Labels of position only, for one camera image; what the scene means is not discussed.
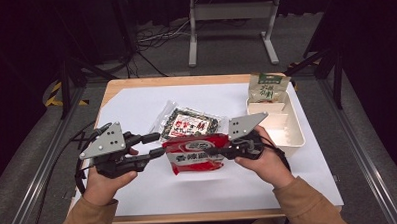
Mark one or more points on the white metal stand frame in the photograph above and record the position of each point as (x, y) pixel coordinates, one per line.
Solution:
(231, 10)

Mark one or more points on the clear dried seaweed packet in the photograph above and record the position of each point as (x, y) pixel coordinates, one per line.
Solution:
(187, 122)

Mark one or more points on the wooden table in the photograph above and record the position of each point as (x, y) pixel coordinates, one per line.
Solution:
(172, 81)

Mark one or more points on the yellow black hazard tape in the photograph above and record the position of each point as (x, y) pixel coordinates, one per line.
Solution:
(54, 93)

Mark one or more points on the red instant noodle packet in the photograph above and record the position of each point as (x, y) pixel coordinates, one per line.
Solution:
(194, 158)

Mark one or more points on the person's right hand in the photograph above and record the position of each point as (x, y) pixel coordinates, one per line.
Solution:
(271, 166)

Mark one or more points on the black metal stand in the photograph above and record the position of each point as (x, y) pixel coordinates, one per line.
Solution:
(64, 83)
(337, 77)

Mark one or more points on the person's left hand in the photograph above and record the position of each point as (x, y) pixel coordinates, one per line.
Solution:
(102, 188)

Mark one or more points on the cream plastic divided tray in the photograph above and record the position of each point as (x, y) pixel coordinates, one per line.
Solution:
(287, 132)

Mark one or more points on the beige snack pouch green label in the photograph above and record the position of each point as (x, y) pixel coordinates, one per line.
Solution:
(269, 89)

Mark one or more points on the aluminium floor rail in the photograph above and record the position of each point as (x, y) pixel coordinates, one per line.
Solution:
(365, 159)
(39, 184)

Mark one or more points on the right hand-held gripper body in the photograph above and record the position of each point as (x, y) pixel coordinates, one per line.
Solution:
(243, 125)

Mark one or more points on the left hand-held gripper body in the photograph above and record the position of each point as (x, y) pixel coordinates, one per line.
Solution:
(109, 141)

